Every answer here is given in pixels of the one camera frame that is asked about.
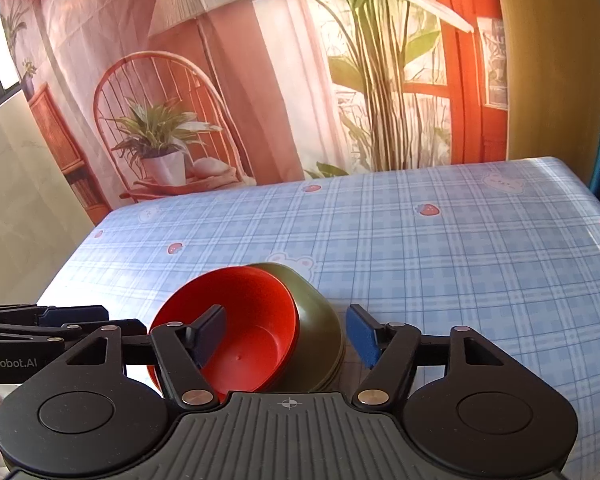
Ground blue plaid tablecloth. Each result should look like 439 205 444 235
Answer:
0 156 600 480

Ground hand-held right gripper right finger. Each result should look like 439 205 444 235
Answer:
346 304 526 407

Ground white marble panel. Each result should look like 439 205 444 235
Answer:
0 87 98 306

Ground printed wall tapestry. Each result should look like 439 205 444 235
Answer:
0 0 511 226

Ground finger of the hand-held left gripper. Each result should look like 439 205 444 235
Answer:
0 319 148 347
0 304 111 327

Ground yellow wooden panel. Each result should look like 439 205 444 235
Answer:
490 0 600 186

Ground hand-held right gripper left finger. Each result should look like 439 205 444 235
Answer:
62 305 227 408

